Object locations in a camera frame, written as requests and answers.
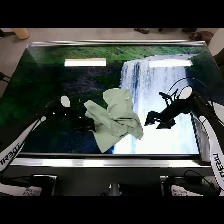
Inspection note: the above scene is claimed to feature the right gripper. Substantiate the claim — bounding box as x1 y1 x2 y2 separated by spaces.
143 110 166 127

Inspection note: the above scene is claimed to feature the pale green shirt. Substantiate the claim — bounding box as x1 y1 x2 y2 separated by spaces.
83 87 145 155

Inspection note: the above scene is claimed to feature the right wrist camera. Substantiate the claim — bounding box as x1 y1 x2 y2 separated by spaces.
158 90 176 106

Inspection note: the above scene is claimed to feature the black cable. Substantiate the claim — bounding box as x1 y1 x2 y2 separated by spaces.
168 76 216 107
183 169 218 190

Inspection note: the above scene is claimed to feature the silver frame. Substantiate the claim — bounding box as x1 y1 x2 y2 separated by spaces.
6 39 214 197

